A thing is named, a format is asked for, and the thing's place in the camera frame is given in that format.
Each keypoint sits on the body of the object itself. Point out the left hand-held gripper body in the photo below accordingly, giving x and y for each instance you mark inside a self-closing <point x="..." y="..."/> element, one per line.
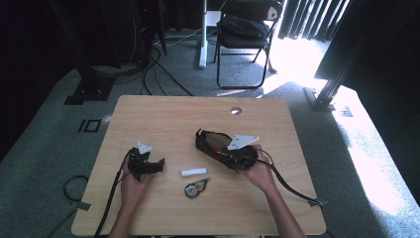
<point x="139" y="163"/>

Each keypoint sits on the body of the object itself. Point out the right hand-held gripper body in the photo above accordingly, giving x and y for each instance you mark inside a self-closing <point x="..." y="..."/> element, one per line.
<point x="242" y="142"/>

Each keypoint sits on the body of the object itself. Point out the black pencil case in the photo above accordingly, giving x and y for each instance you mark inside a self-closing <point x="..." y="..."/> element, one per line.
<point x="211" y="148"/>

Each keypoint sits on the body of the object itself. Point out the white eraser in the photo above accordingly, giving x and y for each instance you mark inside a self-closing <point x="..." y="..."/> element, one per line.
<point x="194" y="172"/>

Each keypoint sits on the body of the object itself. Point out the person's left hand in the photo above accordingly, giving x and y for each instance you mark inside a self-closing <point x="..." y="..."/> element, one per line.
<point x="133" y="190"/>

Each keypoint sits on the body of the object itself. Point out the person's right hand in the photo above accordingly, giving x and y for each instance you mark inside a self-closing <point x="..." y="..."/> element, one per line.
<point x="261" y="175"/>

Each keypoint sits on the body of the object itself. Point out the correction tape dispenser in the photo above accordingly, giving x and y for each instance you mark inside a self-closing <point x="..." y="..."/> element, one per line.
<point x="194" y="189"/>

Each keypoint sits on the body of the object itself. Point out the grey tape piece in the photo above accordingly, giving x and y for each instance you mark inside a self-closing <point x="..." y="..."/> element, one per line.
<point x="317" y="201"/>

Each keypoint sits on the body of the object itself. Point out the black stand with base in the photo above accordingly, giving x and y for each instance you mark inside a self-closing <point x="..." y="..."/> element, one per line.
<point x="87" y="79"/>

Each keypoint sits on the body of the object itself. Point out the black folding chair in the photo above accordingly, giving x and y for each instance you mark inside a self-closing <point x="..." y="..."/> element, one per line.
<point x="244" y="43"/>

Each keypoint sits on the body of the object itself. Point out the white desk leg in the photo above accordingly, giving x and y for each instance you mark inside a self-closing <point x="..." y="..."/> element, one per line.
<point x="203" y="39"/>

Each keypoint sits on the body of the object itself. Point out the black bag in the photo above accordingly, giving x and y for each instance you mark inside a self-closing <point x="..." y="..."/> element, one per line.
<point x="246" y="26"/>

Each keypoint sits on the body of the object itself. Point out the dark striped curtain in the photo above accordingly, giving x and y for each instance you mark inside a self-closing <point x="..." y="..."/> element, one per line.
<point x="310" y="20"/>

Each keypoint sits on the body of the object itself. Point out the black metal post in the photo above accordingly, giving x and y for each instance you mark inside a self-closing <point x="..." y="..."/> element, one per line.
<point x="333" y="79"/>

